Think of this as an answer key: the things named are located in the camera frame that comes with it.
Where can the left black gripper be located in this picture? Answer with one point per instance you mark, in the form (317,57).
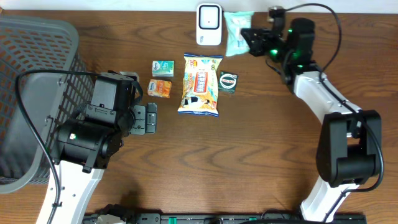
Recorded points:
(140,114)

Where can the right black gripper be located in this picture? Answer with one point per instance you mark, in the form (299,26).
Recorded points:
(255,36)

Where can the light green candy packet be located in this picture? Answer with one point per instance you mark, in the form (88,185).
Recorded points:
(235,22)

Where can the orange small box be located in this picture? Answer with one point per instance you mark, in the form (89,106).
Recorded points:
(159,88)

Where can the teal silver small box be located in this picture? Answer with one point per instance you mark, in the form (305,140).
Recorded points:
(163,68)

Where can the green Zam-Buk tin box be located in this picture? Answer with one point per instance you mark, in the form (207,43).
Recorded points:
(227,82)

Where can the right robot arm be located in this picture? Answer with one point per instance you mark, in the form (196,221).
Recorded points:
(349,157)

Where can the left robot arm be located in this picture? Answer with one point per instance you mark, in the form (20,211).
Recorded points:
(85,142)

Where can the white barcode scanner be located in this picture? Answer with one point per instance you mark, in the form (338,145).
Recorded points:
(209,24)

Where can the grey plastic mesh basket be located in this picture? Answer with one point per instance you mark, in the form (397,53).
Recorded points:
(32,43)

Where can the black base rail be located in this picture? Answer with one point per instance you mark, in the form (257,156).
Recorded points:
(118,214)

